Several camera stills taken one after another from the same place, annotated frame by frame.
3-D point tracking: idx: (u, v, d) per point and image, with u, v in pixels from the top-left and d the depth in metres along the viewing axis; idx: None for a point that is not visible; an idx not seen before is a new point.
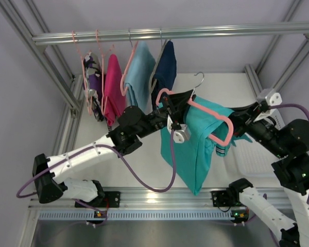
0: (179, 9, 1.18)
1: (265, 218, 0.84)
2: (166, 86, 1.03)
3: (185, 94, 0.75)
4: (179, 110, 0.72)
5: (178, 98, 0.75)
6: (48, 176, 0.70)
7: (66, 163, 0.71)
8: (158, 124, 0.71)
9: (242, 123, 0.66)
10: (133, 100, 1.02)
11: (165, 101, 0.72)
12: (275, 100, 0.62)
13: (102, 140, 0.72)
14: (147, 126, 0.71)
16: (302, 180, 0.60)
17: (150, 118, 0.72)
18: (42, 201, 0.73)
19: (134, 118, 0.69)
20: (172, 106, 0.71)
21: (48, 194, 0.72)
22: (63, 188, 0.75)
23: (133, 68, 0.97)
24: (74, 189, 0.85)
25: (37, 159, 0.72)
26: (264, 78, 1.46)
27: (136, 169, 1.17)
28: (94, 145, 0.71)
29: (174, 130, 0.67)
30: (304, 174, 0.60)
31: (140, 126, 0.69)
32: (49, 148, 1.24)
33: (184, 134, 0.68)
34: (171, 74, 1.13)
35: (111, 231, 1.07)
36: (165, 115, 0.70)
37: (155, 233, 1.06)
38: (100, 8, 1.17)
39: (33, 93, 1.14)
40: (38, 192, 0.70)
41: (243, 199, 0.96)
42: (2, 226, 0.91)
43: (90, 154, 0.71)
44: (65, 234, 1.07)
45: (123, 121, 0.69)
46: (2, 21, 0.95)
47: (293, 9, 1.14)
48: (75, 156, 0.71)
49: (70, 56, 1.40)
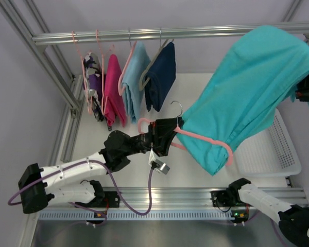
0: (179, 9, 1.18)
1: (263, 209, 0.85)
2: (159, 85, 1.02)
3: (172, 124, 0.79)
4: (163, 143, 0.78)
5: (165, 126, 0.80)
6: (40, 186, 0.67)
7: (59, 175, 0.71)
8: (142, 149, 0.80)
9: None
10: (129, 100, 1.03)
11: (153, 127, 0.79)
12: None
13: (96, 156, 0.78)
14: (131, 150, 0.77)
16: None
17: (135, 141, 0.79)
18: (25, 212, 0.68)
19: (118, 142, 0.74)
20: (156, 138, 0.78)
21: (35, 205, 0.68)
22: (49, 197, 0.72)
23: (130, 68, 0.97)
24: (65, 195, 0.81)
25: (30, 169, 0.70)
26: None
27: (137, 169, 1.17)
28: (87, 160, 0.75)
29: (153, 168, 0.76)
30: None
31: (124, 149, 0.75)
32: (49, 148, 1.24)
33: (161, 171, 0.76)
34: (169, 74, 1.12)
35: (112, 231, 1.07)
36: (148, 144, 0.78)
37: (155, 233, 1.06)
38: (100, 8, 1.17)
39: (33, 93, 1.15)
40: (26, 201, 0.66)
41: (243, 197, 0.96)
42: (3, 226, 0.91)
43: (84, 168, 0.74)
44: (65, 234, 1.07)
45: (109, 145, 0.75)
46: (2, 21, 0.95)
47: (293, 9, 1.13)
48: (70, 169, 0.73)
49: (70, 55, 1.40)
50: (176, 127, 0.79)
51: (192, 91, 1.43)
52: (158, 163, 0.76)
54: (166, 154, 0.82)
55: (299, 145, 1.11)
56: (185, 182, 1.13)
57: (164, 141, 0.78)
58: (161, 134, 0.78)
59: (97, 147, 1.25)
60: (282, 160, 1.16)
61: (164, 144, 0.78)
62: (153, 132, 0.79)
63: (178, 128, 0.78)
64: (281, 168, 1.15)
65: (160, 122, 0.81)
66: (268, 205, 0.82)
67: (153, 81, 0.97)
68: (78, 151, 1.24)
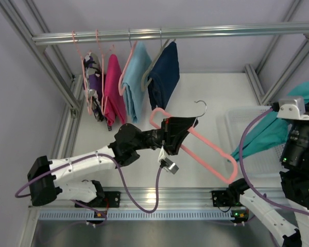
0: (179, 9, 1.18)
1: (265, 224, 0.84)
2: (163, 85, 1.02)
3: (186, 122, 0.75)
4: (176, 141, 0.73)
5: (179, 125, 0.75)
6: (49, 178, 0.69)
7: (68, 168, 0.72)
8: (152, 145, 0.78)
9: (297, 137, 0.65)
10: (130, 100, 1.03)
11: (166, 124, 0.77)
12: (286, 110, 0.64)
13: (104, 150, 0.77)
14: (141, 144, 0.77)
16: None
17: (146, 137, 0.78)
18: (34, 205, 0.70)
19: (130, 136, 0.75)
20: (168, 136, 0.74)
21: (44, 197, 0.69)
22: (57, 191, 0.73)
23: (131, 68, 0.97)
24: (71, 191, 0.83)
25: (38, 160, 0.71)
26: (264, 78, 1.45)
27: (137, 171, 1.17)
28: (96, 153, 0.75)
29: (161, 166, 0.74)
30: None
31: (135, 143, 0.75)
32: (49, 148, 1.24)
33: (170, 170, 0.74)
34: (172, 74, 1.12)
35: (112, 231, 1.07)
36: (160, 140, 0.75)
37: (155, 233, 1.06)
38: (99, 8, 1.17)
39: (33, 93, 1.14)
40: (35, 194, 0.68)
41: (243, 201, 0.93)
42: (2, 226, 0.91)
43: (92, 161, 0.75)
44: (64, 234, 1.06)
45: (120, 138, 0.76)
46: (2, 21, 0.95)
47: (293, 9, 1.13)
48: (79, 162, 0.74)
49: (70, 55, 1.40)
50: (191, 126, 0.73)
51: (192, 90, 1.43)
52: (167, 161, 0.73)
54: (176, 153, 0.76)
55: None
56: (185, 182, 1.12)
57: (176, 141, 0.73)
58: (174, 132, 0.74)
59: (98, 147, 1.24)
60: None
61: (175, 143, 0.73)
62: (166, 129, 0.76)
63: (191, 127, 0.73)
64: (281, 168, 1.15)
65: (174, 120, 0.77)
66: (271, 225, 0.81)
67: (156, 81, 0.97)
68: (78, 151, 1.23)
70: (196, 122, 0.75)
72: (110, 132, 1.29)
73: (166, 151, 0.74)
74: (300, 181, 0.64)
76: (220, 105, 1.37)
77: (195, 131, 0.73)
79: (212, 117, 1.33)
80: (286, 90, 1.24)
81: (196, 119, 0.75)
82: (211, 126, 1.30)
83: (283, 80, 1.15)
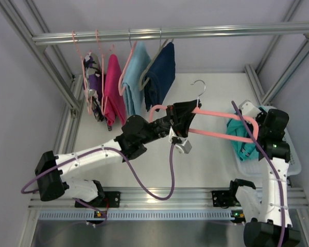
0: (179, 9, 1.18)
1: (246, 211, 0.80)
2: (159, 85, 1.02)
3: (189, 104, 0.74)
4: (184, 122, 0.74)
5: (183, 107, 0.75)
6: (55, 173, 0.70)
7: (74, 162, 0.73)
8: (161, 133, 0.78)
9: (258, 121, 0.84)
10: (129, 100, 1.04)
11: (170, 110, 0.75)
12: (244, 106, 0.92)
13: (110, 143, 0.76)
14: (149, 136, 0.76)
16: (272, 149, 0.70)
17: (153, 126, 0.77)
18: (43, 200, 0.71)
19: (137, 127, 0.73)
20: (175, 118, 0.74)
21: (51, 192, 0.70)
22: (65, 188, 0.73)
23: (131, 68, 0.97)
24: (76, 188, 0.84)
25: (45, 156, 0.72)
26: (265, 77, 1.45)
27: (138, 171, 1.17)
28: (102, 147, 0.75)
29: (174, 143, 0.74)
30: (275, 145, 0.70)
31: (143, 134, 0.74)
32: (49, 148, 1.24)
33: (184, 146, 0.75)
34: (168, 75, 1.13)
35: (112, 231, 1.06)
36: (167, 124, 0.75)
37: (155, 233, 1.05)
38: (99, 8, 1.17)
39: (33, 92, 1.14)
40: (43, 189, 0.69)
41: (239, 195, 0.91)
42: (2, 227, 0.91)
43: (99, 155, 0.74)
44: (65, 234, 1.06)
45: (128, 130, 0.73)
46: (2, 21, 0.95)
47: (293, 9, 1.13)
48: (84, 156, 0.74)
49: (70, 55, 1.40)
50: (195, 107, 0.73)
51: (192, 90, 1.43)
52: (179, 138, 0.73)
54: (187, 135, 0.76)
55: (298, 145, 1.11)
56: (185, 182, 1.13)
57: (184, 121, 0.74)
58: (180, 115, 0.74)
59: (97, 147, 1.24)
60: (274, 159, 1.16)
61: (184, 124, 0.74)
62: (171, 113, 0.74)
63: (196, 108, 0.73)
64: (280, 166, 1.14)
65: (177, 104, 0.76)
66: (251, 211, 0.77)
67: (153, 81, 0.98)
68: (78, 151, 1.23)
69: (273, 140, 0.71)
70: (200, 105, 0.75)
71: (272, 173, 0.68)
72: (110, 132, 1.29)
73: (176, 133, 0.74)
74: (268, 138, 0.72)
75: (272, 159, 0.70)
76: (220, 105, 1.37)
77: (201, 111, 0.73)
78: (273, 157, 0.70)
79: (212, 117, 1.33)
80: (287, 90, 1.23)
81: (200, 103, 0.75)
82: (211, 126, 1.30)
83: (282, 81, 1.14)
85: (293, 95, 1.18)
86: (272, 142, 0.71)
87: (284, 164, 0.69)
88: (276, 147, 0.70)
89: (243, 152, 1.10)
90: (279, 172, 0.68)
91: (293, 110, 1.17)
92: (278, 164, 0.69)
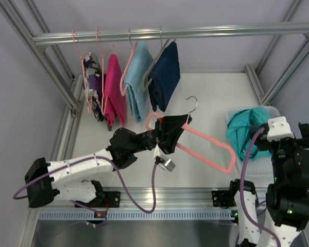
0: (179, 9, 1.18)
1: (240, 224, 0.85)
2: (164, 86, 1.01)
3: (178, 120, 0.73)
4: (170, 138, 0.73)
5: (172, 123, 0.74)
6: (47, 179, 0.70)
7: (66, 170, 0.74)
8: (149, 145, 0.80)
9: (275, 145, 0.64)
10: (132, 100, 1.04)
11: (159, 123, 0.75)
12: None
13: (102, 153, 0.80)
14: (137, 147, 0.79)
16: (285, 214, 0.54)
17: (141, 139, 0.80)
18: (32, 207, 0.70)
19: (123, 140, 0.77)
20: (162, 135, 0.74)
21: (40, 199, 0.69)
22: (54, 193, 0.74)
23: (132, 68, 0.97)
24: (69, 192, 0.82)
25: (37, 162, 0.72)
26: (265, 77, 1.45)
27: (137, 171, 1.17)
28: (94, 156, 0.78)
29: (157, 163, 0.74)
30: (291, 211, 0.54)
31: (130, 146, 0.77)
32: (49, 148, 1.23)
33: (166, 166, 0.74)
34: (172, 74, 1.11)
35: (112, 231, 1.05)
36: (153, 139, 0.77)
37: (155, 234, 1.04)
38: (99, 9, 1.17)
39: (33, 92, 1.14)
40: (32, 196, 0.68)
41: (237, 199, 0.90)
42: (2, 227, 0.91)
43: (90, 164, 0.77)
44: (64, 235, 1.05)
45: (115, 142, 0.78)
46: (2, 21, 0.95)
47: (293, 8, 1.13)
48: (76, 164, 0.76)
49: (70, 55, 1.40)
50: (184, 123, 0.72)
51: (191, 90, 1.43)
52: (162, 158, 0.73)
54: (173, 150, 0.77)
55: None
56: (185, 182, 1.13)
57: (170, 138, 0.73)
58: (167, 130, 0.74)
59: (98, 147, 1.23)
60: None
61: (170, 141, 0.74)
62: (159, 128, 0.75)
63: (186, 124, 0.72)
64: None
65: (167, 119, 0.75)
66: (249, 230, 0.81)
67: (156, 82, 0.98)
68: (78, 151, 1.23)
69: (293, 201, 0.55)
70: (190, 120, 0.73)
71: (273, 239, 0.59)
72: (110, 132, 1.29)
73: (161, 148, 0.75)
74: (285, 196, 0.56)
75: (279, 226, 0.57)
76: (220, 105, 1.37)
77: (189, 127, 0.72)
78: (281, 224, 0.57)
79: (212, 117, 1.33)
80: (287, 90, 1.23)
81: (191, 117, 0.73)
82: (211, 126, 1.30)
83: (282, 81, 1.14)
85: (293, 94, 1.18)
86: (289, 207, 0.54)
87: (294, 232, 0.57)
88: (292, 213, 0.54)
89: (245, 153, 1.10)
90: (282, 241, 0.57)
91: (293, 110, 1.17)
92: (285, 232, 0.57)
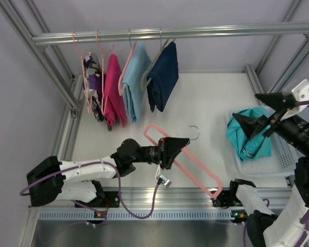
0: (178, 9, 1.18)
1: (249, 208, 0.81)
2: (162, 86, 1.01)
3: (179, 142, 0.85)
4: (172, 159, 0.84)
5: (173, 145, 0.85)
6: (58, 177, 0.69)
7: (76, 170, 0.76)
8: (150, 159, 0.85)
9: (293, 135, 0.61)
10: (130, 100, 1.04)
11: (162, 143, 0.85)
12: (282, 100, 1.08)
13: (108, 158, 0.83)
14: (140, 158, 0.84)
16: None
17: (144, 152, 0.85)
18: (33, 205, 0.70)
19: (130, 150, 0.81)
20: (165, 155, 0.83)
21: (44, 197, 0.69)
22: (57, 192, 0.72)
23: (131, 68, 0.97)
24: (70, 191, 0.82)
25: (48, 160, 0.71)
26: (265, 77, 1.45)
27: (137, 171, 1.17)
28: (101, 160, 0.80)
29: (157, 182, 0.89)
30: None
31: (135, 156, 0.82)
32: (49, 148, 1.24)
33: (165, 185, 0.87)
34: (170, 74, 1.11)
35: (111, 231, 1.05)
36: (156, 154, 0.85)
37: (155, 233, 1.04)
38: (99, 9, 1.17)
39: (33, 92, 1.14)
40: (39, 194, 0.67)
41: (239, 193, 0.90)
42: (2, 227, 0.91)
43: (97, 169, 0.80)
44: (64, 234, 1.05)
45: (121, 151, 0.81)
46: (2, 21, 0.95)
47: (293, 8, 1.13)
48: (86, 166, 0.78)
49: (70, 55, 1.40)
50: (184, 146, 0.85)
51: (192, 90, 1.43)
52: (163, 179, 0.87)
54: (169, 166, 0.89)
55: None
56: (185, 182, 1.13)
57: (171, 159, 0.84)
58: (169, 152, 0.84)
59: (97, 147, 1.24)
60: (282, 160, 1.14)
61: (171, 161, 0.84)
62: (161, 148, 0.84)
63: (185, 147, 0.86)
64: (281, 168, 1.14)
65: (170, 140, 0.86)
66: (257, 204, 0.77)
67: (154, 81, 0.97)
68: (78, 151, 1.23)
69: None
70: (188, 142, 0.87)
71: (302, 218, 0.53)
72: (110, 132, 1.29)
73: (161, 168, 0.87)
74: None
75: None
76: (220, 105, 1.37)
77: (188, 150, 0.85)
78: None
79: (212, 117, 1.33)
80: None
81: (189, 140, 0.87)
82: (211, 126, 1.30)
83: (282, 81, 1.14)
85: None
86: None
87: None
88: None
89: (245, 153, 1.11)
90: None
91: None
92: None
